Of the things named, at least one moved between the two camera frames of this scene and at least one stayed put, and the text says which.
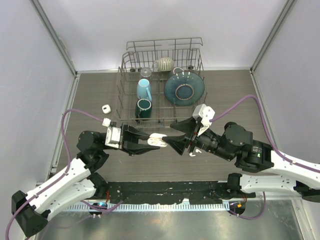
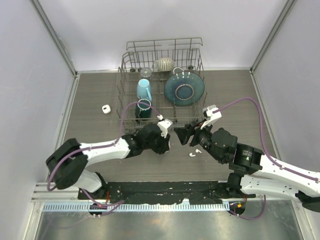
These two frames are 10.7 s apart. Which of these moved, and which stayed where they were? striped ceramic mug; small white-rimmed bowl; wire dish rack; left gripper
Moved: left gripper
Stayed: small white-rimmed bowl; striped ceramic mug; wire dish rack
